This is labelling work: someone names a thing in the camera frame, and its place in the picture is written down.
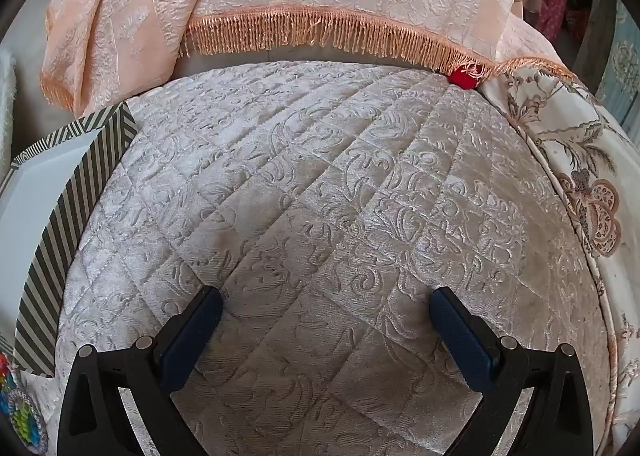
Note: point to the pink quilted bedspread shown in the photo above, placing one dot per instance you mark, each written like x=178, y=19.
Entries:
x=326, y=202

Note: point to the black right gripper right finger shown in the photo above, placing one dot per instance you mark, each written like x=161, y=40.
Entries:
x=557, y=420

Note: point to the floral cream bedsheet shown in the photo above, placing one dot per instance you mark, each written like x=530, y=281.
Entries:
x=595, y=168

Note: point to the small red object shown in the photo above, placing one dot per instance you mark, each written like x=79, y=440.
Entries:
x=465, y=77

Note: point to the striped tray with white base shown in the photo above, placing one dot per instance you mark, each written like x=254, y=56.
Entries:
x=47, y=198

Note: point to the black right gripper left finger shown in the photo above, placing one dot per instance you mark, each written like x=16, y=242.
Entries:
x=93, y=417

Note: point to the peach fringed blanket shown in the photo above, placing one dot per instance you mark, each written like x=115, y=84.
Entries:
x=100, y=52

